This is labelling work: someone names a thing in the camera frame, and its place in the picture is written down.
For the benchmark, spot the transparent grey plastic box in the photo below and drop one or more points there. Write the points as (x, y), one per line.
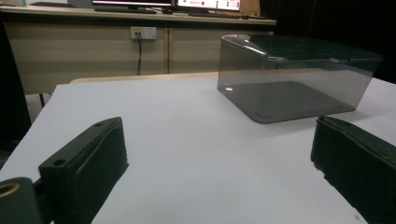
(289, 77)

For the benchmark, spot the long light wooden desk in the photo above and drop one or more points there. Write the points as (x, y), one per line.
(77, 56)

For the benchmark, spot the brown cardboard box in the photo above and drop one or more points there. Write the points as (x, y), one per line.
(250, 6)

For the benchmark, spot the white-screen computer monitor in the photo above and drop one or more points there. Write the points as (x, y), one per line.
(208, 3)

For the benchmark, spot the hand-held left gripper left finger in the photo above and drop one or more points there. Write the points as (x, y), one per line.
(84, 168)

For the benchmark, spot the black curtain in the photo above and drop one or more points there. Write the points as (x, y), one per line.
(336, 18)
(11, 93)

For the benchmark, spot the black computer mouse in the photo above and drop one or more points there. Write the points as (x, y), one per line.
(167, 11)

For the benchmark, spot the dark-screen computer monitor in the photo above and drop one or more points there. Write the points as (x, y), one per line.
(130, 2)

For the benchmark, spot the black keyboard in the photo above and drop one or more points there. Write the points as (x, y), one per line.
(124, 10)
(214, 15)

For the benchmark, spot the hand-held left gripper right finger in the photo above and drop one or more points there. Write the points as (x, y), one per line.
(358, 168)

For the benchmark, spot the light wooden table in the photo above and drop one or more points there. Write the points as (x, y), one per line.
(140, 77)

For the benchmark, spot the white wall socket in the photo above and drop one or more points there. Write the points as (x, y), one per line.
(144, 32)

